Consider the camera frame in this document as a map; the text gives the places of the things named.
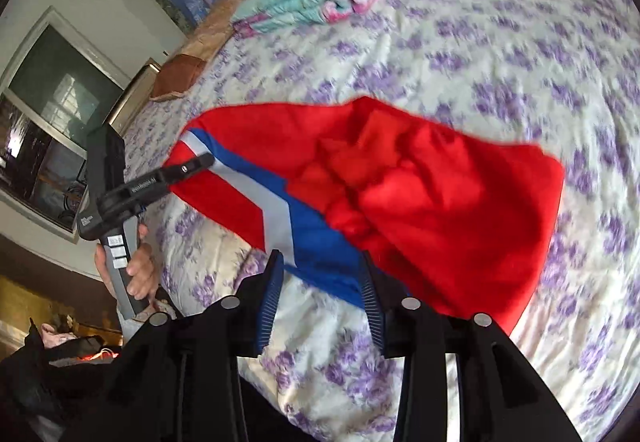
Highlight red blue white pants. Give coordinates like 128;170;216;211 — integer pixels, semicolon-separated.
167;96;564;332

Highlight person's left hand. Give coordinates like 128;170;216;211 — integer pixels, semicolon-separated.
94;223;160;302

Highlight brown orange pillow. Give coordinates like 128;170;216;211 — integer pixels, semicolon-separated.
150;0;245;102

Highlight purple floral bed sheet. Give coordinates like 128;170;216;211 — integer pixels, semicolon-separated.
125;0;639;441

